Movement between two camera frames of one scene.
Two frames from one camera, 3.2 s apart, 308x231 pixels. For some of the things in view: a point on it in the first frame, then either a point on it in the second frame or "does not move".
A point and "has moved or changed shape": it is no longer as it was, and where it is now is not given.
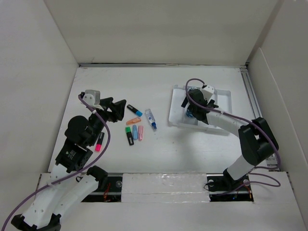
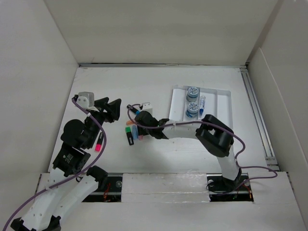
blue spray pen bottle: (150, 118) has moved or changed shape
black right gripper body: (192, 110) → (144, 131)
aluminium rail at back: (167, 66) does not move
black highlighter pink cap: (98, 144) does not move
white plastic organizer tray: (222, 98) does not move
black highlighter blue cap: (134, 110) does not move
